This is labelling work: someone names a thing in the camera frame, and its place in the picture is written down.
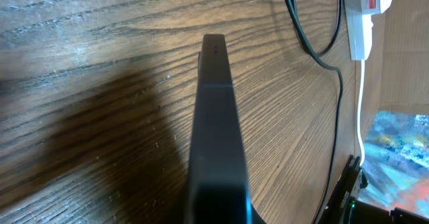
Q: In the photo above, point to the Samsung Galaxy smartphone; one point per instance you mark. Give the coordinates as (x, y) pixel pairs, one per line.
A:
(218, 185)

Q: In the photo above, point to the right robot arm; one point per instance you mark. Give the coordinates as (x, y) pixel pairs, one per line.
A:
(344, 207)

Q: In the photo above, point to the white power strip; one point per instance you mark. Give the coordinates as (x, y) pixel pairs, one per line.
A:
(359, 28)

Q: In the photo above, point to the colourful painted backdrop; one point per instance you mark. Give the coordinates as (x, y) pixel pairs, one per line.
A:
(396, 162)

